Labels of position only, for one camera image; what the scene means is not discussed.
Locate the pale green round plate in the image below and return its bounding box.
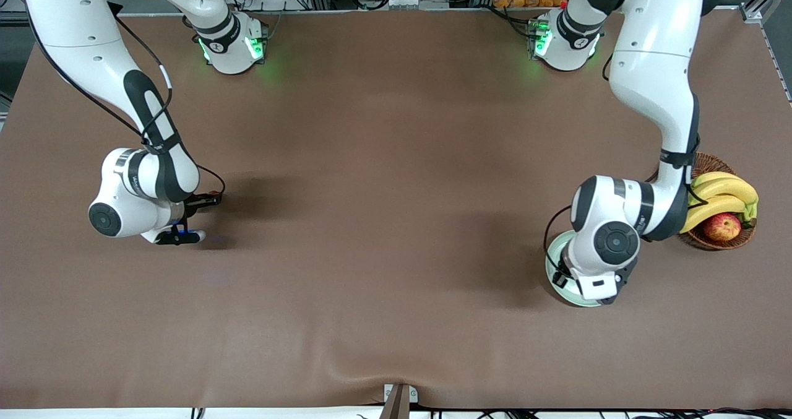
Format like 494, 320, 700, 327
544, 230, 605, 308

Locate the brown wicker basket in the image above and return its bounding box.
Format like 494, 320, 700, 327
678, 153, 757, 251

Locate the brown table cover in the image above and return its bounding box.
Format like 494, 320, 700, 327
0, 7, 792, 410

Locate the red yellow apple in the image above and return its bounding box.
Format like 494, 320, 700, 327
703, 213, 742, 242

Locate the yellow banana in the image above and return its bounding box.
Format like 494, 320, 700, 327
692, 171, 741, 188
690, 178, 759, 207
681, 195, 747, 235

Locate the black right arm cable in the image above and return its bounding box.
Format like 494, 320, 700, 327
22, 0, 226, 200

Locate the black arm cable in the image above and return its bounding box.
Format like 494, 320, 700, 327
22, 0, 226, 200
543, 53, 709, 272

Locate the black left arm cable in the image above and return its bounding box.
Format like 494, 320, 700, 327
543, 53, 709, 272

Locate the grey table edge bracket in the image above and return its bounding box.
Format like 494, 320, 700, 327
379, 383, 419, 419

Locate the aluminium frame strut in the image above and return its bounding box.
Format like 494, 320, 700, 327
739, 0, 792, 104

